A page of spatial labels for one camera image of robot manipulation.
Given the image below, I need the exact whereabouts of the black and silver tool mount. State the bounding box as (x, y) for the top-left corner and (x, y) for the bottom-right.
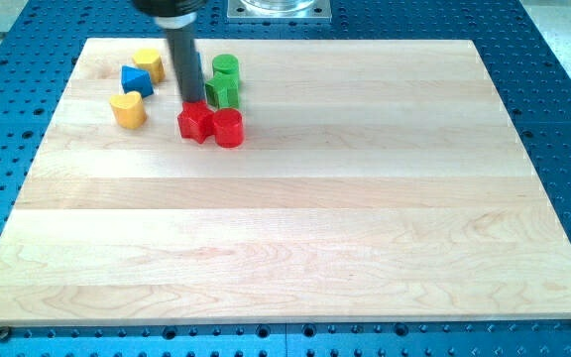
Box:
(132, 0), (207, 29)

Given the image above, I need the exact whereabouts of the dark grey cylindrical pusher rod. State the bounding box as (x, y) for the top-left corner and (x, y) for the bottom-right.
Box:
(165, 24), (205, 103)

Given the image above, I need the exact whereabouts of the yellow heart block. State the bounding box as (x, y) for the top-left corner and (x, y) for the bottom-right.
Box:
(109, 91), (147, 130)

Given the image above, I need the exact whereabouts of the green cylinder block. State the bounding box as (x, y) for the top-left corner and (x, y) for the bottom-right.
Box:
(211, 54), (240, 83)

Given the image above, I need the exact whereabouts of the yellow hexagon block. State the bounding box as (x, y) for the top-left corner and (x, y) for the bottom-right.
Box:
(132, 48), (166, 83)

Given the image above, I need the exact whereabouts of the green cross block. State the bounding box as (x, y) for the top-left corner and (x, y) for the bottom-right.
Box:
(205, 72), (240, 109)

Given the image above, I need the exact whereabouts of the blue triangle block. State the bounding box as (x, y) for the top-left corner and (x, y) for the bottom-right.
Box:
(121, 65), (154, 97)

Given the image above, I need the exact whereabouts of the red star block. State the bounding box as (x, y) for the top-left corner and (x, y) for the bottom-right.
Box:
(177, 100), (214, 144)

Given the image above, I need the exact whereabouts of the red cylinder block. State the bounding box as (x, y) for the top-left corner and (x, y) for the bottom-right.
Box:
(212, 108), (245, 148)

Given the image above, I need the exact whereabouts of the light wooden board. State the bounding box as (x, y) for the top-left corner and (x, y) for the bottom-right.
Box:
(0, 38), (571, 326)

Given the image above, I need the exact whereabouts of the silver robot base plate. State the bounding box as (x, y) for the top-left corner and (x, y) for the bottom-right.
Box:
(227, 0), (332, 23)

